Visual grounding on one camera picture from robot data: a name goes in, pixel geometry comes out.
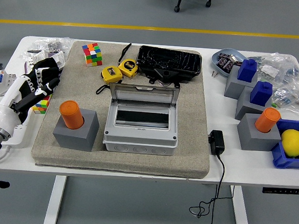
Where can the orange cylinder battery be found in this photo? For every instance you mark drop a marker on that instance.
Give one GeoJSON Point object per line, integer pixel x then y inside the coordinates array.
{"type": "Point", "coordinates": [267, 120]}
{"type": "Point", "coordinates": [71, 114]}

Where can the clear bag of dark screws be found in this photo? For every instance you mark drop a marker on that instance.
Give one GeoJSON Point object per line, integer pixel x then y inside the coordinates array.
{"type": "Point", "coordinates": [52, 45]}

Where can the grey holder block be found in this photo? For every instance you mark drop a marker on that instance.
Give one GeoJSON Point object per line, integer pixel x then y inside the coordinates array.
{"type": "Point", "coordinates": [233, 87]}
{"type": "Point", "coordinates": [255, 141]}
{"type": "Point", "coordinates": [245, 106]}

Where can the clear bag of white boxes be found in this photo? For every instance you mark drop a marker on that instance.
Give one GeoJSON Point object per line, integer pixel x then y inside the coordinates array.
{"type": "Point", "coordinates": [36, 58]}

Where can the black power adapter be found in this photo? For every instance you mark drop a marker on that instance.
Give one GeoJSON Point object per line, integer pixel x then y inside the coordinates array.
{"type": "Point", "coordinates": [217, 142]}

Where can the dark printed packet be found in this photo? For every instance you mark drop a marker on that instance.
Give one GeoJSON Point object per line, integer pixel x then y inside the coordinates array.
{"type": "Point", "coordinates": [231, 57]}
{"type": "Point", "coordinates": [226, 64]}

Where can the grey-brown mat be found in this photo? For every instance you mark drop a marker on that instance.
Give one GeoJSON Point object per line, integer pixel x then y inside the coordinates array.
{"type": "Point", "coordinates": [191, 107]}

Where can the small metal screws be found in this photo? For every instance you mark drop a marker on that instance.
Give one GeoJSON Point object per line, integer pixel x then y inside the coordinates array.
{"type": "Point", "coordinates": [214, 74]}

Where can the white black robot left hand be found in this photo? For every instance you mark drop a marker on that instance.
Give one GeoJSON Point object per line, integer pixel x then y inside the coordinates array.
{"type": "Point", "coordinates": [12, 97]}

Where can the blue square battery block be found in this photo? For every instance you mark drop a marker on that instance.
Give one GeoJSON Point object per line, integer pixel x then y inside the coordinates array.
{"type": "Point", "coordinates": [247, 71]}
{"type": "Point", "coordinates": [261, 94]}

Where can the black table control panel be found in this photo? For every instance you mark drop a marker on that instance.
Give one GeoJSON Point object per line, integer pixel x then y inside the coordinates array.
{"type": "Point", "coordinates": [282, 191]}

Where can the clear bag of blue parts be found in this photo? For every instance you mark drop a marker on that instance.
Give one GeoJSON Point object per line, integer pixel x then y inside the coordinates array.
{"type": "Point", "coordinates": [292, 72]}
{"type": "Point", "coordinates": [285, 96]}

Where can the black plastic tray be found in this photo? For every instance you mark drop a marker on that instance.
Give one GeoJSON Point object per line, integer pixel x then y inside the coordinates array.
{"type": "Point", "coordinates": [168, 59]}

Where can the yellow lemon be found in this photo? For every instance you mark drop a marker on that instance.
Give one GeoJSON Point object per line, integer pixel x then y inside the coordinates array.
{"type": "Point", "coordinates": [293, 142]}

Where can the blue-grey bowl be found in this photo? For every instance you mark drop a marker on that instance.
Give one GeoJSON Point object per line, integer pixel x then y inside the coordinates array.
{"type": "Point", "coordinates": [235, 52]}

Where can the blue plastic bin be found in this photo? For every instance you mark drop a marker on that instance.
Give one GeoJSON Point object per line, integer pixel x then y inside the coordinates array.
{"type": "Point", "coordinates": [284, 162]}

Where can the colourful puzzle cube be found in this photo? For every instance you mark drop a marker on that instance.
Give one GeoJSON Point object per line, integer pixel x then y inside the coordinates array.
{"type": "Point", "coordinates": [42, 105]}
{"type": "Point", "coordinates": [92, 55]}

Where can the yellow tape measure 5m label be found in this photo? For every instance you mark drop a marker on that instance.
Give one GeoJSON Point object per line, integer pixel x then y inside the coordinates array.
{"type": "Point", "coordinates": [128, 68]}

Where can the clear bag of white parts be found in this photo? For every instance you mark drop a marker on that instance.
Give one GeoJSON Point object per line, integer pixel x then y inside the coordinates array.
{"type": "Point", "coordinates": [269, 70]}

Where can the white table leg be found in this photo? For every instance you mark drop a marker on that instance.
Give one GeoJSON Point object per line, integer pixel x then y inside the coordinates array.
{"type": "Point", "coordinates": [241, 215]}
{"type": "Point", "coordinates": [54, 202]}

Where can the grey electrical box with lid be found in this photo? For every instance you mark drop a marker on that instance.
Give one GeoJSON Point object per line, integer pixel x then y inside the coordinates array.
{"type": "Point", "coordinates": [140, 139]}

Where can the black cloth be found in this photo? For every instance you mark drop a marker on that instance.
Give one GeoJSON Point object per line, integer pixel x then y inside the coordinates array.
{"type": "Point", "coordinates": [49, 63]}

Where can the small green connector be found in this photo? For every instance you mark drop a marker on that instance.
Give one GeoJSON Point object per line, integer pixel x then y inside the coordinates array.
{"type": "Point", "coordinates": [275, 105]}

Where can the grey block with round hole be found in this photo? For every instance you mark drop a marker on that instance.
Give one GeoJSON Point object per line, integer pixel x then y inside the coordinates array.
{"type": "Point", "coordinates": [86, 133]}

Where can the yellow tape measure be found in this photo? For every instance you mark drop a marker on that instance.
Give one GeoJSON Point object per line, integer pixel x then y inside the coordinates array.
{"type": "Point", "coordinates": [111, 74]}

